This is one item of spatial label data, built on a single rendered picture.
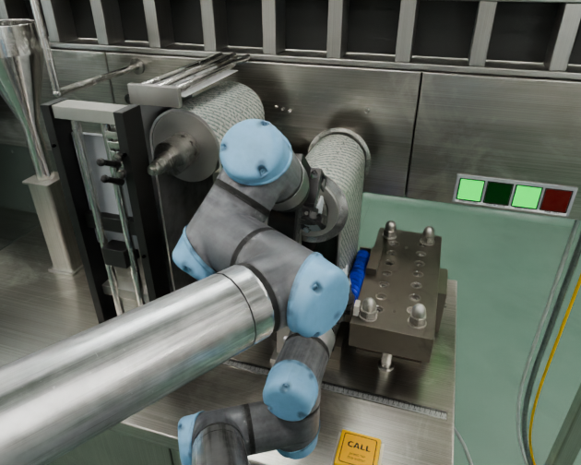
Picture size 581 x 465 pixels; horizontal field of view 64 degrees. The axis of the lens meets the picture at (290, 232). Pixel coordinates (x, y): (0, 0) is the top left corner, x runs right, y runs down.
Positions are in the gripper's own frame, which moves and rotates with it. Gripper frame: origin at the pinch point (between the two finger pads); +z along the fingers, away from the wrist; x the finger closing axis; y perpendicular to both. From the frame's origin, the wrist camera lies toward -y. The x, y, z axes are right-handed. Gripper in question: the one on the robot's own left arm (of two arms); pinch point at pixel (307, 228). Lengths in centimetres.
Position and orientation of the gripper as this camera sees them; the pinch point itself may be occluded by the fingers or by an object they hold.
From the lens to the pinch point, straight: 84.5
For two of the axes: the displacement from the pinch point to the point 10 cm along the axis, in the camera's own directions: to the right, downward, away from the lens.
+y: 2.0, -9.7, 1.4
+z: 2.3, 1.9, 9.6
